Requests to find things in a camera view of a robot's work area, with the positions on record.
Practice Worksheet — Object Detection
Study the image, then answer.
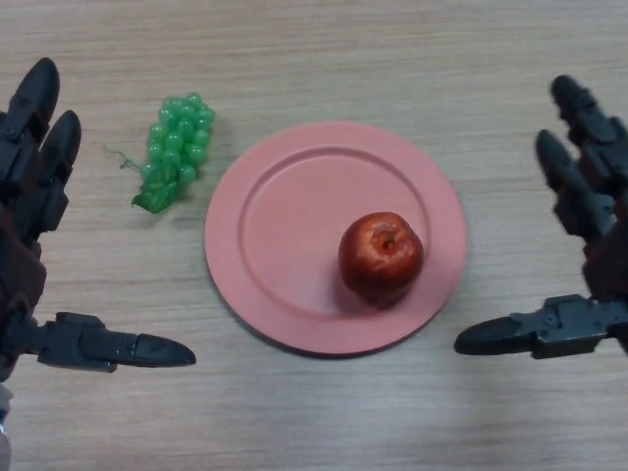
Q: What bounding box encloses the pink round plate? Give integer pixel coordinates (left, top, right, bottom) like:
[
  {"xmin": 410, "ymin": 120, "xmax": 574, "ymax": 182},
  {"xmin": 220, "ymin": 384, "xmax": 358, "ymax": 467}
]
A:
[{"xmin": 204, "ymin": 121, "xmax": 466, "ymax": 358}]

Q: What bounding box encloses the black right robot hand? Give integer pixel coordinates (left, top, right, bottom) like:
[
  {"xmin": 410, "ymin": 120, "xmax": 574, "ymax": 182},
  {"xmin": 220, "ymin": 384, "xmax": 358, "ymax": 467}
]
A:
[{"xmin": 453, "ymin": 74, "xmax": 628, "ymax": 360}]

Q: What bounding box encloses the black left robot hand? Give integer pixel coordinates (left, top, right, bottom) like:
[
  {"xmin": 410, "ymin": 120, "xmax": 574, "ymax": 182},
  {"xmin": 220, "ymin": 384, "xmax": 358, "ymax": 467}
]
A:
[{"xmin": 0, "ymin": 57, "xmax": 197, "ymax": 385}]

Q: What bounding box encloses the green plastic grape bunch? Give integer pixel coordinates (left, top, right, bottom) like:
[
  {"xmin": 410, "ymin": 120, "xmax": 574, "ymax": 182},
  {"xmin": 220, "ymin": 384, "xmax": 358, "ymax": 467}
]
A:
[{"xmin": 102, "ymin": 90, "xmax": 216, "ymax": 216}]

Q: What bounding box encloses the red apple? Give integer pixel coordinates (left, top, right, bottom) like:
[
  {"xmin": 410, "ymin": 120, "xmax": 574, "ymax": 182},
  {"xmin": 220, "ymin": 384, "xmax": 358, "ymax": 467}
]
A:
[{"xmin": 337, "ymin": 211, "xmax": 425, "ymax": 309}]

